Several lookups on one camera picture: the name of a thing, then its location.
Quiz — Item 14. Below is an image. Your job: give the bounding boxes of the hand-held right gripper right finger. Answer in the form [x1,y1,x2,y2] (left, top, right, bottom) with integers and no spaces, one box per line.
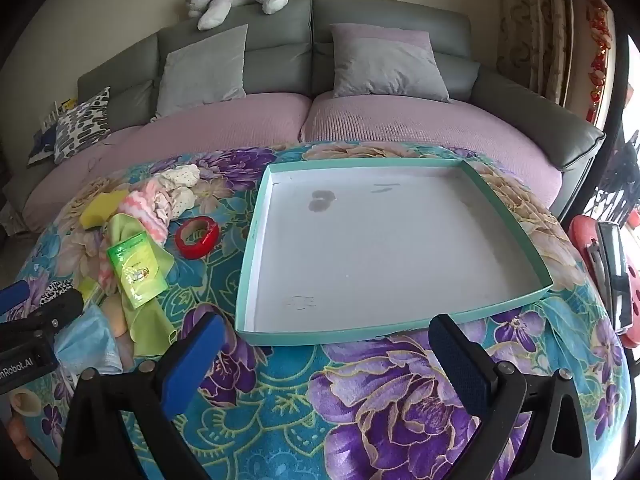
[428,314,593,480]

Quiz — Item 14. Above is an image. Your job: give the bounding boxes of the plain grey pillow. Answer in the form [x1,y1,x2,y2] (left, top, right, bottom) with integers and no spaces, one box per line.
[152,24,249,121]

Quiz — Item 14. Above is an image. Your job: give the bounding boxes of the red tape roll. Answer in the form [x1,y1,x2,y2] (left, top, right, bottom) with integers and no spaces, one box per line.
[175,215,221,260]

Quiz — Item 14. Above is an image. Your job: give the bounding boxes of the teal cardboard box lid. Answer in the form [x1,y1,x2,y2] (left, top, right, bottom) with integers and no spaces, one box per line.
[235,157,554,347]

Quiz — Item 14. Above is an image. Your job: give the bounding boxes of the green cloth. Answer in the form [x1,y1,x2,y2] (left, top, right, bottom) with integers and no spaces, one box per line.
[102,213,177,358]

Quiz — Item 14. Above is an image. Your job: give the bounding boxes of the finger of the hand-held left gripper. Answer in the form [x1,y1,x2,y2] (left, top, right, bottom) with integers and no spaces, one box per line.
[0,281,32,321]
[22,287,85,335]

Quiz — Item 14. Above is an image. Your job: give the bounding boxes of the green tissue packet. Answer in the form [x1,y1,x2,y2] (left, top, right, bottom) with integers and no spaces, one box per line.
[106,232,169,310]

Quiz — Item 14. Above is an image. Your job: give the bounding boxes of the red plastic stool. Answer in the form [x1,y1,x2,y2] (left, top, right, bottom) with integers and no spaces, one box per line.
[567,214,640,348]

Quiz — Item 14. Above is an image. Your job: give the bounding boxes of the grey sofa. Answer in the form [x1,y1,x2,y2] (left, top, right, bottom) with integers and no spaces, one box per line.
[2,0,606,221]

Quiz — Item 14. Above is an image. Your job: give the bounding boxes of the person's left hand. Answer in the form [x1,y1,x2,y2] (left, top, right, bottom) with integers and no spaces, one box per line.
[0,389,42,461]

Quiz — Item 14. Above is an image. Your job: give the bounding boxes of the cream crochet scrunchie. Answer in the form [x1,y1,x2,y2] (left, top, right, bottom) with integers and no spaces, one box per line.
[152,165,201,221]

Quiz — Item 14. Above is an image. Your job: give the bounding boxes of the grey pillow with pink band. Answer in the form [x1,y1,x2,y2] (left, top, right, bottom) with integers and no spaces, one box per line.
[330,23,451,102]

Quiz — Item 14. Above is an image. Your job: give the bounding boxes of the floral blanket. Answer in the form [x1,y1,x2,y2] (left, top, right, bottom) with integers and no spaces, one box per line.
[0,141,632,480]

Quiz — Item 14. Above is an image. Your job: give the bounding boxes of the pink sofa seat cover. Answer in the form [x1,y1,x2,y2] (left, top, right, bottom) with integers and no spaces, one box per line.
[22,91,563,233]

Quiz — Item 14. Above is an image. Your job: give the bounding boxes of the leopard print scrunchie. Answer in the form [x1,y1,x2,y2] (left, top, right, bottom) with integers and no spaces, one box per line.
[39,280,76,306]

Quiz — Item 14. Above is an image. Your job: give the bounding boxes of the yellow sponge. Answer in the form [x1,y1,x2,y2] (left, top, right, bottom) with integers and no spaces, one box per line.
[80,190,130,231]

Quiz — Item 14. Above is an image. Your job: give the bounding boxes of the pink white striped fuzzy cloth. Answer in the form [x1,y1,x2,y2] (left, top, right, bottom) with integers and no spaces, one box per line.
[97,180,176,295]

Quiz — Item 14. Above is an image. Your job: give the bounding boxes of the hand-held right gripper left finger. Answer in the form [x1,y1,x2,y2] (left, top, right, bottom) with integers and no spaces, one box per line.
[59,311,228,480]

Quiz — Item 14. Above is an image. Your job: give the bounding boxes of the blue face mask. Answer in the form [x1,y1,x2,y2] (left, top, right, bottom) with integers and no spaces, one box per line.
[54,305,123,376]

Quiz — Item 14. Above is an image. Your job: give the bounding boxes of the blue pillow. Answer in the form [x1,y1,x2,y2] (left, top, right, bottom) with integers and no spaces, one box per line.
[27,127,58,167]

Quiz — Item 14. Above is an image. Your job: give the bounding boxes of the patterned beige curtain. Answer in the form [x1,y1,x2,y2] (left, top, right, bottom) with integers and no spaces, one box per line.
[497,0,583,106]

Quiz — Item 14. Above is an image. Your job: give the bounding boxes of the black white patterned pillow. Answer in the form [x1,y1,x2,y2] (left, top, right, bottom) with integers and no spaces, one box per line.
[54,86,112,163]

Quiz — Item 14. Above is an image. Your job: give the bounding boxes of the red hanging decoration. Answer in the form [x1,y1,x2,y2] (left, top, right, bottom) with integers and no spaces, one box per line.
[580,0,614,126]

